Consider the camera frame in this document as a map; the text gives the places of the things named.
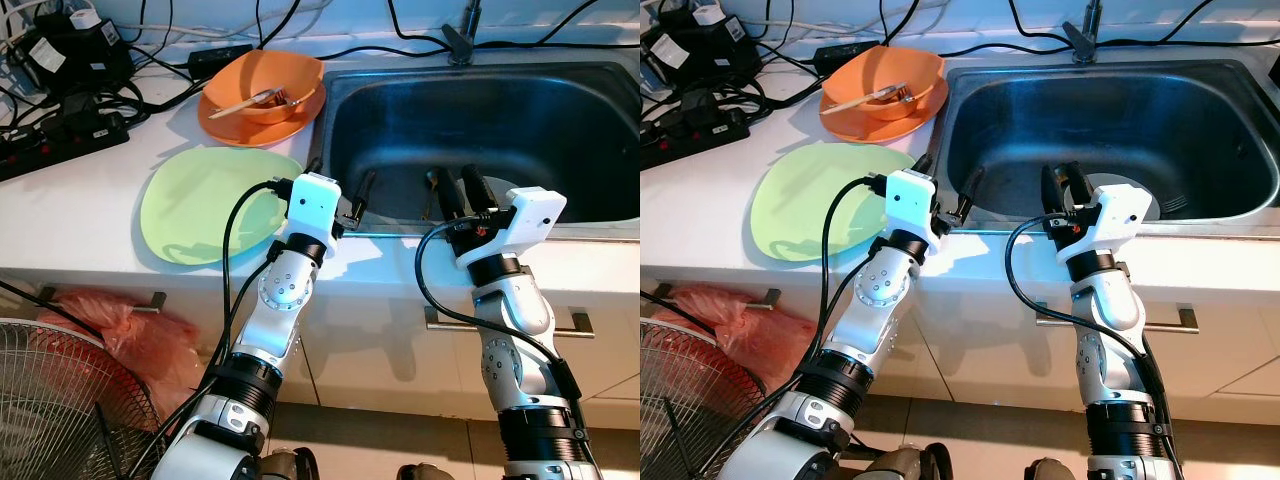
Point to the red plastic bag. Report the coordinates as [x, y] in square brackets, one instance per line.
[140, 340]
[750, 330]

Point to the small black power adapter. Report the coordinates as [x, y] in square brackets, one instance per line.
[840, 52]
[215, 62]

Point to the metal sink faucet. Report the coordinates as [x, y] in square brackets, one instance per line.
[462, 40]
[1085, 35]

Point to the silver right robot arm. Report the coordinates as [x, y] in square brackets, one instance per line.
[510, 310]
[1105, 310]

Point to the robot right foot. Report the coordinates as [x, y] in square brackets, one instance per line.
[1050, 472]
[425, 473]

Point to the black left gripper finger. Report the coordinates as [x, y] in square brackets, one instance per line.
[367, 190]
[923, 162]
[972, 186]
[313, 168]

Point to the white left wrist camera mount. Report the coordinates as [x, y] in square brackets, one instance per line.
[910, 200]
[312, 200]

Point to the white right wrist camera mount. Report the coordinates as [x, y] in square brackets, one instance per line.
[530, 215]
[1120, 210]

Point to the orange plate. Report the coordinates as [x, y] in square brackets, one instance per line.
[880, 130]
[260, 135]

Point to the black power strip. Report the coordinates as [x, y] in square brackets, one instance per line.
[700, 135]
[60, 145]

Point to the white ceramic bowl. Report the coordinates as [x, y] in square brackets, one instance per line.
[1140, 195]

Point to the metal grille standing fan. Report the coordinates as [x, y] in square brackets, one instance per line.
[680, 400]
[50, 400]

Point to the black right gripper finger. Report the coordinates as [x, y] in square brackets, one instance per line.
[1077, 185]
[452, 195]
[1052, 190]
[476, 190]

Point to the light green plate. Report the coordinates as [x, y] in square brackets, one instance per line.
[815, 200]
[200, 205]

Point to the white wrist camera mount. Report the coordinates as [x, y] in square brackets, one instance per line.
[530, 215]
[910, 200]
[1120, 210]
[312, 200]

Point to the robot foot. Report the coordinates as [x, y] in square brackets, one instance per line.
[1050, 472]
[290, 468]
[425, 473]
[905, 465]

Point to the white kitchen cabinet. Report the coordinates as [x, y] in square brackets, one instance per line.
[1000, 350]
[380, 350]

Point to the white plug adapter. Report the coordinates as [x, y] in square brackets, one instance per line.
[82, 18]
[708, 14]

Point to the stainless steel sink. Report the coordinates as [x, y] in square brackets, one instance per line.
[1150, 120]
[520, 130]

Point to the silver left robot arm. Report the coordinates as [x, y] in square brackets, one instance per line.
[880, 290]
[285, 290]

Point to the orange bowl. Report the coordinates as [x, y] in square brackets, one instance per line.
[250, 75]
[870, 70]

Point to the large black power adapter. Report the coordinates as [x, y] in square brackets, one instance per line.
[700, 50]
[80, 60]

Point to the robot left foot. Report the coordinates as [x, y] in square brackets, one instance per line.
[290, 468]
[905, 465]

